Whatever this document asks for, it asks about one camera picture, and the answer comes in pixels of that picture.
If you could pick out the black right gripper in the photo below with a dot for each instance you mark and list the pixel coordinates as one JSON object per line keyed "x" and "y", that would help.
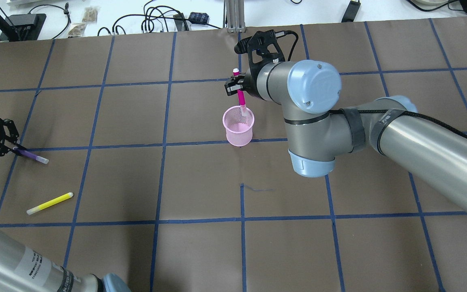
{"x": 251, "y": 80}

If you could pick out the pink marker pen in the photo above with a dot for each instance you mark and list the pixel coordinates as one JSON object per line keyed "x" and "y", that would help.
{"x": 241, "y": 97}

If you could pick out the purple marker pen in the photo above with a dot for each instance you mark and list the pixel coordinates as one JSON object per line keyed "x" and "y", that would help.
{"x": 25, "y": 153}

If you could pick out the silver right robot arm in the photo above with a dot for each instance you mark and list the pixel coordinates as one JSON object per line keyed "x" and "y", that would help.
{"x": 317, "y": 133}

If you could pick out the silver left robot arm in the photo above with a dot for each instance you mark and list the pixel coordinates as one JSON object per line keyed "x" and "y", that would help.
{"x": 24, "y": 270}

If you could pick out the pink mesh pen cup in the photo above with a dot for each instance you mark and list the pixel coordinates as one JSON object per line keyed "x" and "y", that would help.
{"x": 238, "y": 123}

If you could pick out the black power adapter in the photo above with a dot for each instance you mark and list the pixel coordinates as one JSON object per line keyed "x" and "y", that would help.
{"x": 198, "y": 18}

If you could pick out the yellow highlighter pen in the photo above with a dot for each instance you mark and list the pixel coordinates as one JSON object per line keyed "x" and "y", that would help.
{"x": 50, "y": 203}

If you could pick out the black device box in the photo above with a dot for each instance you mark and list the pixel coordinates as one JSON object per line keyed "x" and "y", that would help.
{"x": 27, "y": 26}

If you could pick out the black power brick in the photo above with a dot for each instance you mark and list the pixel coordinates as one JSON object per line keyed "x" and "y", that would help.
{"x": 351, "y": 11}

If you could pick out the small packet bags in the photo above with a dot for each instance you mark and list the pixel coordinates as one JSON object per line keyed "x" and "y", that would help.
{"x": 90, "y": 16}

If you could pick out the aluminium frame post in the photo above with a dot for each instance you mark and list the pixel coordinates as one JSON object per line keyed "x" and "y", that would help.
{"x": 234, "y": 16}

